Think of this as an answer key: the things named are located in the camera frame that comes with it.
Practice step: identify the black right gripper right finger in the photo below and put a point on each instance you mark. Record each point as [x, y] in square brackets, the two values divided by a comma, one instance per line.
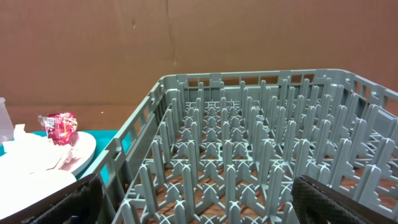
[315, 202]

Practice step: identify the white empty bowl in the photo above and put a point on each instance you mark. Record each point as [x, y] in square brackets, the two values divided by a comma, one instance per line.
[19, 191]

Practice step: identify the red snack wrapper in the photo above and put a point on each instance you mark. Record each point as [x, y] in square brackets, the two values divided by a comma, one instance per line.
[60, 127]

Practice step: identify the large white plate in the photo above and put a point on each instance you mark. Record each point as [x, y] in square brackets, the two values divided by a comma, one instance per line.
[85, 143]

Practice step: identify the white napkin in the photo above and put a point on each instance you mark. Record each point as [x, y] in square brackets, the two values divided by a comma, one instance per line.
[28, 153]

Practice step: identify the grey dishwasher rack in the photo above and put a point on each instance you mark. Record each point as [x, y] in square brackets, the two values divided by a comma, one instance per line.
[226, 147]

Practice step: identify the clear plastic bin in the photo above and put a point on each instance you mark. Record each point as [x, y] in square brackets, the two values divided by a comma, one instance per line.
[6, 126]

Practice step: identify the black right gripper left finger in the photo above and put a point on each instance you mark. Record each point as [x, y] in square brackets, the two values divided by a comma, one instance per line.
[79, 202]

